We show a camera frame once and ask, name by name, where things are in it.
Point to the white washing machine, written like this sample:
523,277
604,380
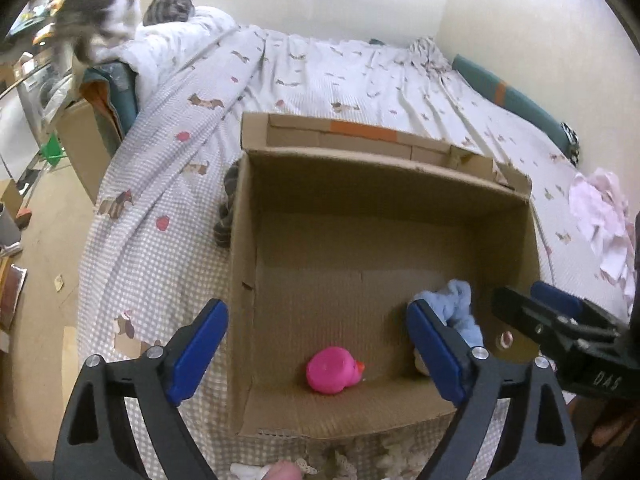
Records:
35,91

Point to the dark striped cloth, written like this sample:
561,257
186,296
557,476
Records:
223,226

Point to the grey white cat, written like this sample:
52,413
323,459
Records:
93,30

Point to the light blue fluffy scrunchie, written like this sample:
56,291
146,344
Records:
452,305

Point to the teal orange folded blanket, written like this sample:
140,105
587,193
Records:
111,91

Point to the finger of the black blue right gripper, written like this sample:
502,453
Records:
537,439

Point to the white floral duvet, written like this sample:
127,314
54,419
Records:
158,53

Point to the grey tabby cat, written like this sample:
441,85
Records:
168,11

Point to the checkered dog-print bedspread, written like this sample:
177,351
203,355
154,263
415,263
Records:
151,254

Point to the grey waste bin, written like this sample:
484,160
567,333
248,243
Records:
9,231

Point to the brown cardboard box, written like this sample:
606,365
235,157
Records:
336,226

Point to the person's hand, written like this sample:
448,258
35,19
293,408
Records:
608,432

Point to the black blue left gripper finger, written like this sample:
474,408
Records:
96,440

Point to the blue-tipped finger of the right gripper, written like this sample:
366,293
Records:
581,310

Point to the green dustpan with handle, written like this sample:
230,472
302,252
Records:
52,151

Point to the teal cushion with orange stripe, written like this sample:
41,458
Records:
502,94

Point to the pink white crumpled clothes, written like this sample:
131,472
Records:
601,210

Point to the white ghost plush toy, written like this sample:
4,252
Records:
240,471

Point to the pink rubber duck toy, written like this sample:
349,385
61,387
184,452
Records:
332,370

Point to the beige lace scrunchie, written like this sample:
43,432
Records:
393,464

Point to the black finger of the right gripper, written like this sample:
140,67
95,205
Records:
554,333

